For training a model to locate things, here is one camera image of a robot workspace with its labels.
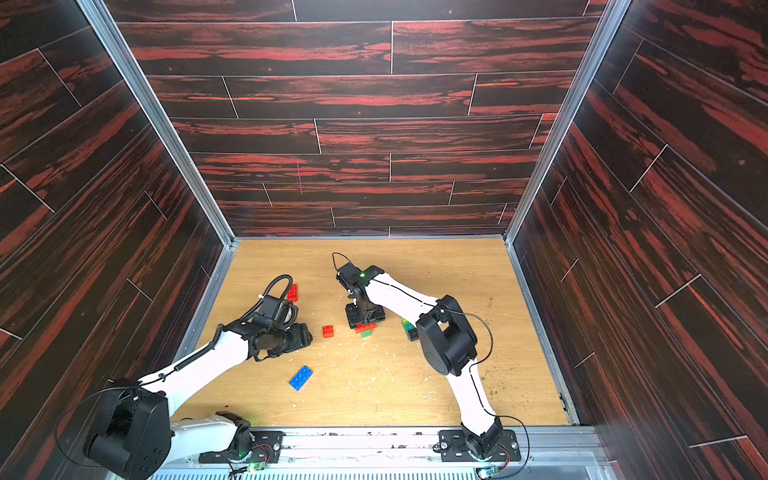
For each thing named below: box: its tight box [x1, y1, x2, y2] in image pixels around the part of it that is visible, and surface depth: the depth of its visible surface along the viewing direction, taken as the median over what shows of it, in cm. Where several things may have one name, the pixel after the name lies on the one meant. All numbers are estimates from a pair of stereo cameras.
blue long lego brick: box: [288, 365, 313, 392], surface depth 86 cm
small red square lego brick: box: [322, 325, 335, 339], surface depth 95 cm
